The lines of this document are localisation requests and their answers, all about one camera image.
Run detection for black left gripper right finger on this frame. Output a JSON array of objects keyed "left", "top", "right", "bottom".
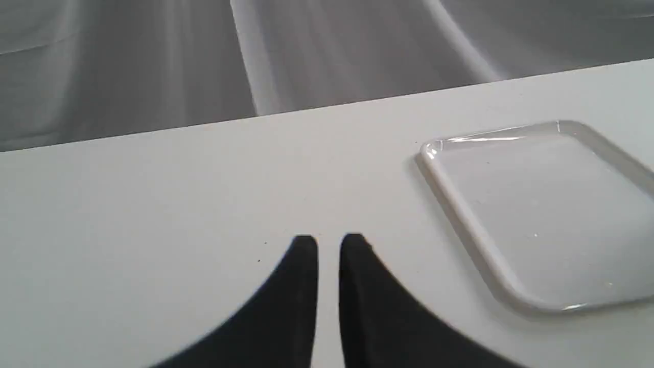
[{"left": 339, "top": 234, "right": 516, "bottom": 367}]

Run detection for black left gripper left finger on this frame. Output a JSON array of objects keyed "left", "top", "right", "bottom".
[{"left": 158, "top": 235, "right": 319, "bottom": 367}]

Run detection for white plastic tray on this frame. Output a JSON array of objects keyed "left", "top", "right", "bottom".
[{"left": 419, "top": 120, "right": 653, "bottom": 313}]

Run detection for grey backdrop cloth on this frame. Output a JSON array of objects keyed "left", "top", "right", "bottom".
[{"left": 1, "top": 1, "right": 652, "bottom": 152}]

